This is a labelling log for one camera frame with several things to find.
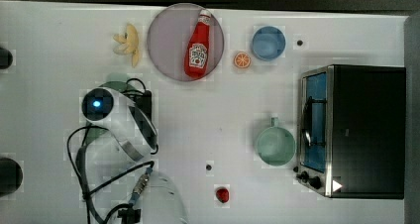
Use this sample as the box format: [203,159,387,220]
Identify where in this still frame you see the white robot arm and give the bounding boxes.
[73,86,188,224]

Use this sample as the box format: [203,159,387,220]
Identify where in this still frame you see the red ketchup bottle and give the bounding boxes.
[183,10,211,79]

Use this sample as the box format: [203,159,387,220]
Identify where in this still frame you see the orange slice toy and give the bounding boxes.
[234,52,252,68]

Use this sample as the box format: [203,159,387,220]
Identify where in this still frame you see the green mug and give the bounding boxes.
[255,117,296,167]

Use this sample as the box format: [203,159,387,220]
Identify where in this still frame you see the grey round plate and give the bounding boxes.
[147,3,224,81]

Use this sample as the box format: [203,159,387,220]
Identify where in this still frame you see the blue cup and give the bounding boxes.
[251,26,286,61]

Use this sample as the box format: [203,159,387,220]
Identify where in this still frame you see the red strawberry toy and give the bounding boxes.
[216,187,230,203]

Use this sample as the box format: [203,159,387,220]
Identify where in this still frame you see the yellow plush banana toy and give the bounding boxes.
[113,23,140,67]

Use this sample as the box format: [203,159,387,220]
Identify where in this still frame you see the black toaster oven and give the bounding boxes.
[294,64,406,199]

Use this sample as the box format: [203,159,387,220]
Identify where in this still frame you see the black cylinder upper left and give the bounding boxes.
[0,48,13,69]

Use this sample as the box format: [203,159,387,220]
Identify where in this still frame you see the black cylinder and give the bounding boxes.
[0,158,23,197]
[0,48,13,69]

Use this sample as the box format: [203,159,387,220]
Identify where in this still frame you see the black cylinder lower left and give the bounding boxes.
[0,158,23,197]

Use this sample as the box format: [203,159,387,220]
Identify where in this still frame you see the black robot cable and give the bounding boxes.
[66,77,157,224]

